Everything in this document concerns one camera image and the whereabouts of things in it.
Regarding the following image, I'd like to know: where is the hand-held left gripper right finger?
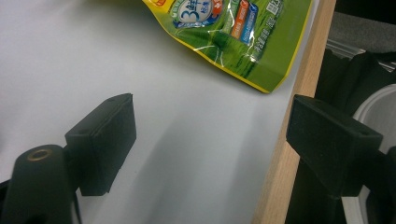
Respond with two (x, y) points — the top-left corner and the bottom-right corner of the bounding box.
(285, 93), (384, 198)

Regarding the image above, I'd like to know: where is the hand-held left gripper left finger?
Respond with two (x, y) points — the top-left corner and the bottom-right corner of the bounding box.
(64, 92), (137, 197)

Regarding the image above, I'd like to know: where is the green yellow-edged snack bag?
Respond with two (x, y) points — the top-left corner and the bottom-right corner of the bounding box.
(141, 0), (314, 94)

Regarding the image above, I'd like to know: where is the white round container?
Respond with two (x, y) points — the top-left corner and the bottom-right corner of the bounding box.
(341, 83), (396, 224)

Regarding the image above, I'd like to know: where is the black cloth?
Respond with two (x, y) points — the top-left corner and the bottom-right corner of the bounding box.
(284, 49), (396, 224)

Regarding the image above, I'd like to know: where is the silver metal rail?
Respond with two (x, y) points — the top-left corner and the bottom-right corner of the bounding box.
(325, 38), (396, 73)

